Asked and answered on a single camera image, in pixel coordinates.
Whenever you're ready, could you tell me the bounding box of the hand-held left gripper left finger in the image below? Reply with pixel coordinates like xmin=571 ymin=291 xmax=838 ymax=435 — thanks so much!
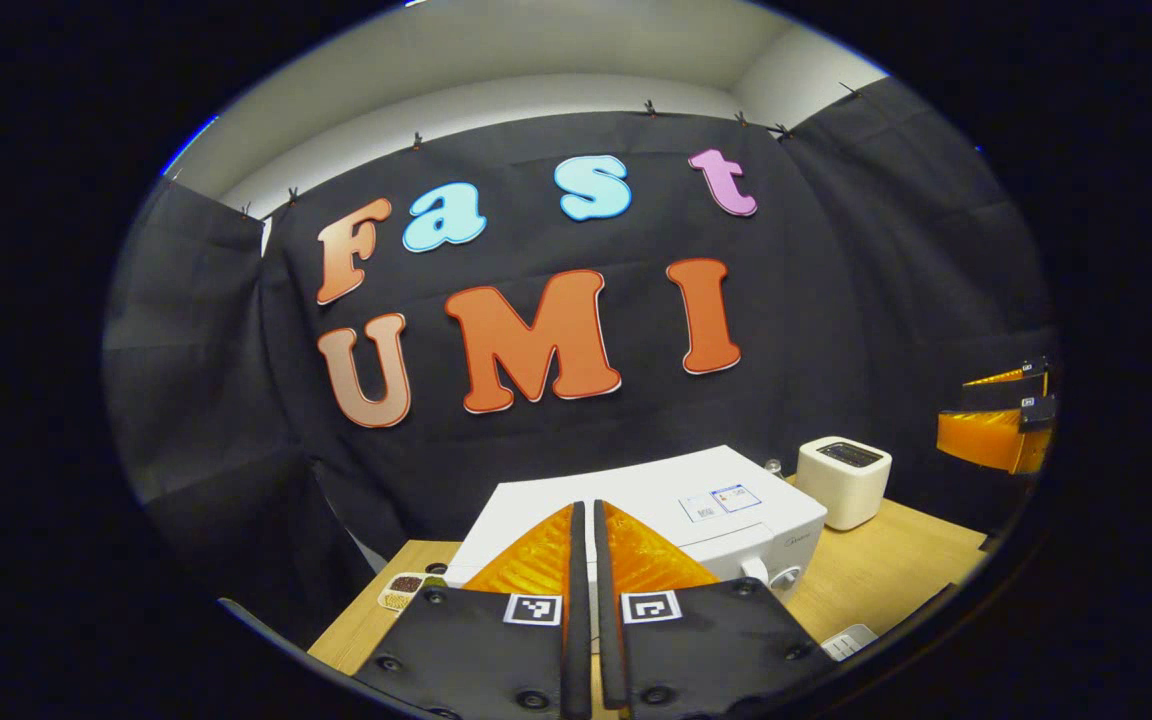
xmin=353 ymin=500 xmax=594 ymax=720

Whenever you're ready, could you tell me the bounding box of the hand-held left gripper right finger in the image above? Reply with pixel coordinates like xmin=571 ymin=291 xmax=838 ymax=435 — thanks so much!
xmin=593 ymin=499 xmax=839 ymax=718

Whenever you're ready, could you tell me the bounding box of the white microwave oven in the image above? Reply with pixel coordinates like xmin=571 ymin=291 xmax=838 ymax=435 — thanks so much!
xmin=444 ymin=445 xmax=829 ymax=643

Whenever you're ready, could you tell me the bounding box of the white food tray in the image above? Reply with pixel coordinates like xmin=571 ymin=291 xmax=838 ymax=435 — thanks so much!
xmin=820 ymin=623 xmax=880 ymax=664

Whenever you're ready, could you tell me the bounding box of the white toaster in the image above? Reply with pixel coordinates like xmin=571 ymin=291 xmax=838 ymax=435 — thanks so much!
xmin=795 ymin=436 xmax=894 ymax=532

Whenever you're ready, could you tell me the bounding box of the sectioned dish of beans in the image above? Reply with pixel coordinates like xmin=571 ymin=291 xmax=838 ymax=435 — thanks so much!
xmin=377 ymin=569 xmax=450 ymax=614

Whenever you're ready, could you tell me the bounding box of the row of black cloth clips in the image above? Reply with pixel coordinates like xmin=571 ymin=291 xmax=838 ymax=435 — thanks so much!
xmin=238 ymin=82 xmax=867 ymax=219

